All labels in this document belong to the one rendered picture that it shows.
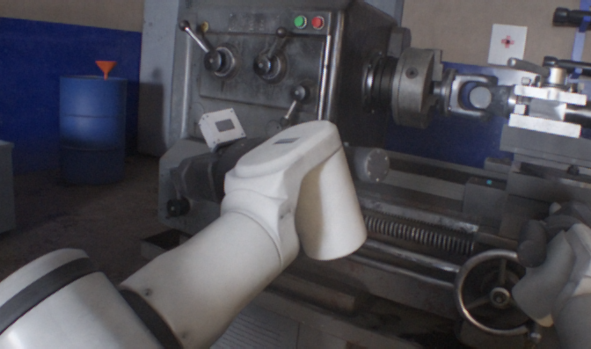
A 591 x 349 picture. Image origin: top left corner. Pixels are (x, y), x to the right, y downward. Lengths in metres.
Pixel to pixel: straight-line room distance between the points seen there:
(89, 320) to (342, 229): 0.25
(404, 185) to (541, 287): 0.73
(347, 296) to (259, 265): 1.06
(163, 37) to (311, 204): 4.46
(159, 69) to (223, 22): 3.36
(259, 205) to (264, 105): 1.05
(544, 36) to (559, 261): 3.95
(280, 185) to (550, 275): 0.36
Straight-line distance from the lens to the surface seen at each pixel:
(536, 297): 0.58
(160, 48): 4.82
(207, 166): 0.51
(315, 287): 1.41
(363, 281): 1.39
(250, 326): 1.58
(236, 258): 0.31
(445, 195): 1.23
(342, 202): 0.40
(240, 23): 1.45
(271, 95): 1.36
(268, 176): 0.34
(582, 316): 0.48
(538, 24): 4.47
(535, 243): 0.56
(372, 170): 0.43
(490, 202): 1.19
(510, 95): 1.37
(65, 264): 0.25
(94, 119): 3.90
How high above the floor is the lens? 1.11
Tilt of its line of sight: 13 degrees down
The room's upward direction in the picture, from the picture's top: 6 degrees clockwise
